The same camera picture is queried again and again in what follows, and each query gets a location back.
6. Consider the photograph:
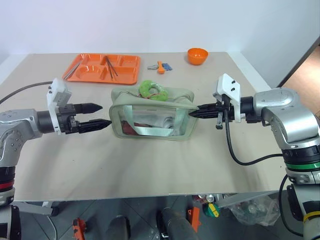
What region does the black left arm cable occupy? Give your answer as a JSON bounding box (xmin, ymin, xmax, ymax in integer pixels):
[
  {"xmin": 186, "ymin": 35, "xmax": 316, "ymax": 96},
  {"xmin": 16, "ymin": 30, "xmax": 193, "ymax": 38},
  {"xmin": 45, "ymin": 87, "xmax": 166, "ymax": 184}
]
[{"xmin": 0, "ymin": 81, "xmax": 54, "ymax": 105}]

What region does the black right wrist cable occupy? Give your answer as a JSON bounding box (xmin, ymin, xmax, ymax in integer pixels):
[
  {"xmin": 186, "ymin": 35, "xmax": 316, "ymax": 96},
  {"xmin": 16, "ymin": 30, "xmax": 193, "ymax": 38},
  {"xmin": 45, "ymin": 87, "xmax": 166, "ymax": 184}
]
[{"xmin": 224, "ymin": 109, "xmax": 286, "ymax": 166}]

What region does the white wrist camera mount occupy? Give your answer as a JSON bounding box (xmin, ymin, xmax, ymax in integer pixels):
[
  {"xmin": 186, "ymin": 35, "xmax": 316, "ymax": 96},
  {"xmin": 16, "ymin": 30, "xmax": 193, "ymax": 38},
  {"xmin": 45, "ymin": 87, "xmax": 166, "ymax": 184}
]
[
  {"xmin": 46, "ymin": 77, "xmax": 74, "ymax": 136},
  {"xmin": 212, "ymin": 73, "xmax": 247, "ymax": 124}
]

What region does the green yellow round toy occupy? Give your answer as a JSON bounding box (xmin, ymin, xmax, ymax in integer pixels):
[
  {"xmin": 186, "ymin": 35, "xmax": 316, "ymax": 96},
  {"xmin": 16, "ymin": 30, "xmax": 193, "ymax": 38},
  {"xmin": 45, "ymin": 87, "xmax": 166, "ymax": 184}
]
[{"xmin": 203, "ymin": 202, "xmax": 220, "ymax": 218}]

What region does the orange compartment tray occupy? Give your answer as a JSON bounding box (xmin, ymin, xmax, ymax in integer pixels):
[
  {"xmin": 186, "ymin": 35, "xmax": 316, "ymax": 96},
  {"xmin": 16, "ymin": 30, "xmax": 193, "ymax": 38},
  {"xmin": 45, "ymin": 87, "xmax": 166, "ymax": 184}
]
[{"xmin": 61, "ymin": 52, "xmax": 142, "ymax": 86}]

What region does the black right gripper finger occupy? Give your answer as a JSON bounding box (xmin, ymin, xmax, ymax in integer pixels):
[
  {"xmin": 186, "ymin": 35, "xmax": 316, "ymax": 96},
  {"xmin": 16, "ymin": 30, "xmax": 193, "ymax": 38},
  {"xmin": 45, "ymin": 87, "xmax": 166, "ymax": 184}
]
[
  {"xmin": 188, "ymin": 109, "xmax": 219, "ymax": 119},
  {"xmin": 197, "ymin": 102, "xmax": 218, "ymax": 112}
]

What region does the red drink can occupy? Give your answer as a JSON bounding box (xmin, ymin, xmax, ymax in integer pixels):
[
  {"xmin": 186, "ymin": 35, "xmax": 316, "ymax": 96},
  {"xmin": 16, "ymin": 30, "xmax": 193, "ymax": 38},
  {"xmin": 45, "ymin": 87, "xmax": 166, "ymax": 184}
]
[{"xmin": 196, "ymin": 193, "xmax": 216, "ymax": 204}]

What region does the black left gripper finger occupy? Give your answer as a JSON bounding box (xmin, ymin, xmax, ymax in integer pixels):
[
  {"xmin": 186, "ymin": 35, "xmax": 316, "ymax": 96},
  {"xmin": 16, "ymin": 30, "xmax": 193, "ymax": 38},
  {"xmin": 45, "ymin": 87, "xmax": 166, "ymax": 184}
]
[
  {"xmin": 74, "ymin": 102, "xmax": 104, "ymax": 116},
  {"xmin": 78, "ymin": 119, "xmax": 113, "ymax": 134}
]

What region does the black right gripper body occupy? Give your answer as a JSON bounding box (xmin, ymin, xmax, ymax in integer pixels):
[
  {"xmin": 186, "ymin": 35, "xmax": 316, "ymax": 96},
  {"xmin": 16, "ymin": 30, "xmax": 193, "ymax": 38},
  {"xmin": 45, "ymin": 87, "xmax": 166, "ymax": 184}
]
[{"xmin": 214, "ymin": 95, "xmax": 238, "ymax": 130}]

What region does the red item inside pouch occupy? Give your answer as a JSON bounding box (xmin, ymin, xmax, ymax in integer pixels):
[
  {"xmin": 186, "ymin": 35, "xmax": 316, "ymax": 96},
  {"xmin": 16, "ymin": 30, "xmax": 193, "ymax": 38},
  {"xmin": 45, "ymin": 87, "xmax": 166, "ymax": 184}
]
[{"xmin": 120, "ymin": 120, "xmax": 151, "ymax": 137}]

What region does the white cloth inside pouch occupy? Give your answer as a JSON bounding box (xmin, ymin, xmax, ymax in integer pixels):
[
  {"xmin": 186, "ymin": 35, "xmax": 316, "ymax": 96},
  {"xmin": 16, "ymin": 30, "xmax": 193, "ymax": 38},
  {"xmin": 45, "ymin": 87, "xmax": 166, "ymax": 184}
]
[{"xmin": 147, "ymin": 115, "xmax": 180, "ymax": 133}]

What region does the green clear-front zip pouch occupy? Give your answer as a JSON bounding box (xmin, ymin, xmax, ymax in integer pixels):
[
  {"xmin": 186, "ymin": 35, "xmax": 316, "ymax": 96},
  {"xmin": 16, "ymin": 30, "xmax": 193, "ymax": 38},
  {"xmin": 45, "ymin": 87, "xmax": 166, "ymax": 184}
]
[{"xmin": 108, "ymin": 86, "xmax": 200, "ymax": 142}]

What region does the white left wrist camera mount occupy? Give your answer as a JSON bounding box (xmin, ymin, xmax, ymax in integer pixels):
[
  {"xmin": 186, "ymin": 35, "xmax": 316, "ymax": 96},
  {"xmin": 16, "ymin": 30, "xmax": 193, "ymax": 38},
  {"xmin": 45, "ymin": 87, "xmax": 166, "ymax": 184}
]
[{"xmin": 46, "ymin": 77, "xmax": 74, "ymax": 136}]

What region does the dark chopstick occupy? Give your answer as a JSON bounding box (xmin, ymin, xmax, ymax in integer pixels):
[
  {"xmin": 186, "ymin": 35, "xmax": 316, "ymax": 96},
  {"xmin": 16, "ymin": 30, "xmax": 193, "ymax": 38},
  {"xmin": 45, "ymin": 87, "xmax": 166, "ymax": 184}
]
[
  {"xmin": 104, "ymin": 55, "xmax": 115, "ymax": 80},
  {"xmin": 106, "ymin": 55, "xmax": 119, "ymax": 77}
]

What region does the orange plastic bowl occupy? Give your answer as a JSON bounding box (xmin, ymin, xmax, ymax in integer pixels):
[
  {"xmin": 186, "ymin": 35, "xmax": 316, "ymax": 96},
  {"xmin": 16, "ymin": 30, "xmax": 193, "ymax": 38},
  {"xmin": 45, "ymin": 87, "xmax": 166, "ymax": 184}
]
[{"xmin": 187, "ymin": 47, "xmax": 209, "ymax": 66}]

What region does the orange plastic bracket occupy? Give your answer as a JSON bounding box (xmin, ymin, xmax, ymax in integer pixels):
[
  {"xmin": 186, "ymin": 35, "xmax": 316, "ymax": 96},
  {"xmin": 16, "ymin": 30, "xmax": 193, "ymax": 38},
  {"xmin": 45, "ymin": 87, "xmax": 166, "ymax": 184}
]
[
  {"xmin": 72, "ymin": 217, "xmax": 89, "ymax": 240},
  {"xmin": 187, "ymin": 206, "xmax": 201, "ymax": 232}
]

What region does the grey metal table strut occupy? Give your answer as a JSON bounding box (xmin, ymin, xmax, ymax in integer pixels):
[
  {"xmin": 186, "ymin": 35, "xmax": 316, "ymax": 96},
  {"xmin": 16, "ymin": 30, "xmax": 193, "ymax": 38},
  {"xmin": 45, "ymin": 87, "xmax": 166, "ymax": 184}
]
[
  {"xmin": 13, "ymin": 200, "xmax": 54, "ymax": 216},
  {"xmin": 216, "ymin": 190, "xmax": 274, "ymax": 209}
]

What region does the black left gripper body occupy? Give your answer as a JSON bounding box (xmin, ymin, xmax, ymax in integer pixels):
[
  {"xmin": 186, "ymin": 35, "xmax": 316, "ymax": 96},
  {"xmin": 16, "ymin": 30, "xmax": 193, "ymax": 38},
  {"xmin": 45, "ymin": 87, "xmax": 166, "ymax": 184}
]
[{"xmin": 56, "ymin": 103, "xmax": 81, "ymax": 136}]

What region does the brown wooden door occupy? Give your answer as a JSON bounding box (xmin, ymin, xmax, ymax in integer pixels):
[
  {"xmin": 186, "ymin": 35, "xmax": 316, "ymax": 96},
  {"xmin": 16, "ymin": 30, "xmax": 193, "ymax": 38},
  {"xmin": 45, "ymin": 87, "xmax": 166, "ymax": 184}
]
[{"xmin": 276, "ymin": 36, "xmax": 320, "ymax": 97}]

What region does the silver metal chopstick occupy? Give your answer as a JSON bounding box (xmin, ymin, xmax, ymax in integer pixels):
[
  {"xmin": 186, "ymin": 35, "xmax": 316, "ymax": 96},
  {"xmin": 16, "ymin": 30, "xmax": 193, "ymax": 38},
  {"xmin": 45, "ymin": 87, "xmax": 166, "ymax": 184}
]
[
  {"xmin": 63, "ymin": 61, "xmax": 81, "ymax": 80},
  {"xmin": 65, "ymin": 62, "xmax": 82, "ymax": 81}
]

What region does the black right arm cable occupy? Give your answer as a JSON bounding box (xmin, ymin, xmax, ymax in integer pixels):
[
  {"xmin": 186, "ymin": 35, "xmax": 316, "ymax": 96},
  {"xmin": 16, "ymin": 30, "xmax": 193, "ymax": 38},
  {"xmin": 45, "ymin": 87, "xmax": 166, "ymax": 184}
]
[{"xmin": 278, "ymin": 174, "xmax": 305, "ymax": 238}]

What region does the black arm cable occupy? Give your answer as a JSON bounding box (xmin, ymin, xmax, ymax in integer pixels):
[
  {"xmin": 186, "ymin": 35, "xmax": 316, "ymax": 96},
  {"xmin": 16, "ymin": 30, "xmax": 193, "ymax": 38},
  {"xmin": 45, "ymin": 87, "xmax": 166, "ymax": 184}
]
[
  {"xmin": 0, "ymin": 81, "xmax": 54, "ymax": 105},
  {"xmin": 278, "ymin": 174, "xmax": 305, "ymax": 238}
]

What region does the clear plastic bag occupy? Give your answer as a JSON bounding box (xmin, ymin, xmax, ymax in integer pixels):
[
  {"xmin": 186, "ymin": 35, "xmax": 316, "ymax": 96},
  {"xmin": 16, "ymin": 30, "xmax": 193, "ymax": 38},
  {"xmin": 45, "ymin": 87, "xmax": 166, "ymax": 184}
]
[{"xmin": 229, "ymin": 194, "xmax": 281, "ymax": 226}]

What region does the dark rounded shape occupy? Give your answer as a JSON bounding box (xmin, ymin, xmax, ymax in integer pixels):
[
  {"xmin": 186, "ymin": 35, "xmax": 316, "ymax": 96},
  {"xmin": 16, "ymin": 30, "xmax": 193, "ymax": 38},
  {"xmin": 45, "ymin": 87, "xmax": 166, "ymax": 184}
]
[{"xmin": 155, "ymin": 206, "xmax": 199, "ymax": 240}]

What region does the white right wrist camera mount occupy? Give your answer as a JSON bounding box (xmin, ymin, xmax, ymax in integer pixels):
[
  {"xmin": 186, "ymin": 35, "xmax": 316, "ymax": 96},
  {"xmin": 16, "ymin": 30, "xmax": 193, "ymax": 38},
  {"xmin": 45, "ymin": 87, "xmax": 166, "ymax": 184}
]
[{"xmin": 212, "ymin": 73, "xmax": 247, "ymax": 124}]

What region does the green plush donut keychain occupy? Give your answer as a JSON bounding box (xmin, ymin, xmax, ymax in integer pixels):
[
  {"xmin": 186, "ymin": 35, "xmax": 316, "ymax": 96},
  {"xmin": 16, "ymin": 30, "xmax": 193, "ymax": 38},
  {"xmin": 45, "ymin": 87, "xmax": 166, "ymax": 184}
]
[{"xmin": 137, "ymin": 79, "xmax": 169, "ymax": 102}]

